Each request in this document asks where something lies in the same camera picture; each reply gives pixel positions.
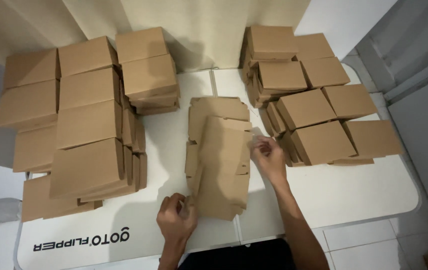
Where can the person's right hand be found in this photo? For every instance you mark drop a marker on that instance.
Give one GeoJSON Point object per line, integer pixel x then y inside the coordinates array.
{"type": "Point", "coordinates": [272, 161]}

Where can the person's left hand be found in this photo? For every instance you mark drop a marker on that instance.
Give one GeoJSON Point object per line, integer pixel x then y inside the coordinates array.
{"type": "Point", "coordinates": [176, 223]}

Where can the person's right fingers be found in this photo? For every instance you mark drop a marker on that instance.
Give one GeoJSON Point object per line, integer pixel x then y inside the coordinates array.
{"type": "Point", "coordinates": [263, 146]}

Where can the cardboard sheet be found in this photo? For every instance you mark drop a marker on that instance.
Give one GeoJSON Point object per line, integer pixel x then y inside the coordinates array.
{"type": "Point", "coordinates": [223, 168]}

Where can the pile of folded cardboard boxes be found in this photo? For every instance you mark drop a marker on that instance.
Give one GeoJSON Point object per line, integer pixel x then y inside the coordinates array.
{"type": "Point", "coordinates": [311, 108]}
{"type": "Point", "coordinates": [86, 123]}

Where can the stack of flat cardboard blanks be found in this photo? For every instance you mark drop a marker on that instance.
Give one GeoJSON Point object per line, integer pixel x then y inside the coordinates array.
{"type": "Point", "coordinates": [214, 108]}

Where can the person's black clothing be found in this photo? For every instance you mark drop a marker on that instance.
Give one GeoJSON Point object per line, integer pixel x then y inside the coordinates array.
{"type": "Point", "coordinates": [236, 257]}

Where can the grey door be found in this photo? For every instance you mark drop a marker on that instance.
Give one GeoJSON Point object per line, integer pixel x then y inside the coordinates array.
{"type": "Point", "coordinates": [420, 93]}

